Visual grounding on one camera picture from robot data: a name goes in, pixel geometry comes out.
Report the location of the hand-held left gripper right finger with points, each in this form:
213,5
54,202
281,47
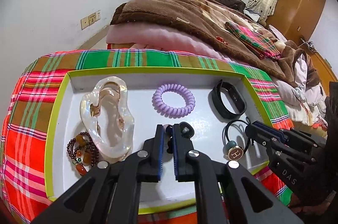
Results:
175,152

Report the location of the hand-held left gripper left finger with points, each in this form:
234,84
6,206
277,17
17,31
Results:
158,152

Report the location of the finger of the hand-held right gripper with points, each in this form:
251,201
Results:
260,138
280,134

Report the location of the black hair clip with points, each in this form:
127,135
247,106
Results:
184,131

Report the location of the white tray with green rim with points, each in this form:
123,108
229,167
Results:
145,118

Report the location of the black wristband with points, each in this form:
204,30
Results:
219,105

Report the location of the clear wavy hair clip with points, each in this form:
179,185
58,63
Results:
89,118

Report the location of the white quilt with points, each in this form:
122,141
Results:
301,92

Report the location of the folded plaid cloth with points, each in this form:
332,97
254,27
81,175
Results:
250,37

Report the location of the pink blanket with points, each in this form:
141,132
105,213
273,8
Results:
158,36

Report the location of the wooden wardrobe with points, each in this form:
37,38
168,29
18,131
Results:
298,4

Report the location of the plaid blanket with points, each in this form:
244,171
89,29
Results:
26,107

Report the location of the brown fleece blanket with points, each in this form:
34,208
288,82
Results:
171,12

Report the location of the wall socket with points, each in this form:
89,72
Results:
91,19

